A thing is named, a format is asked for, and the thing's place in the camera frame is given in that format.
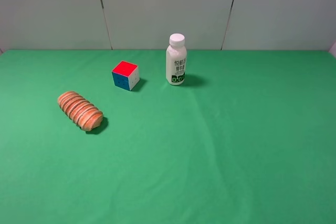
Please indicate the orange striped bread loaf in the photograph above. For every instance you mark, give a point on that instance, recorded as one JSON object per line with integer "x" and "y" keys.
{"x": 82, "y": 112}

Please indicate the white milk bottle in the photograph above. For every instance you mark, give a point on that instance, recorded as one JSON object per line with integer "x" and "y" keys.
{"x": 176, "y": 55}

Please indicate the rubik's cube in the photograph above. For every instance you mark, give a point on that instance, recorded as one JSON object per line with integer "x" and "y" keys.
{"x": 126, "y": 75}

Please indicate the green table cloth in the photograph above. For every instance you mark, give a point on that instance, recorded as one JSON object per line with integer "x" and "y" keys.
{"x": 249, "y": 137}

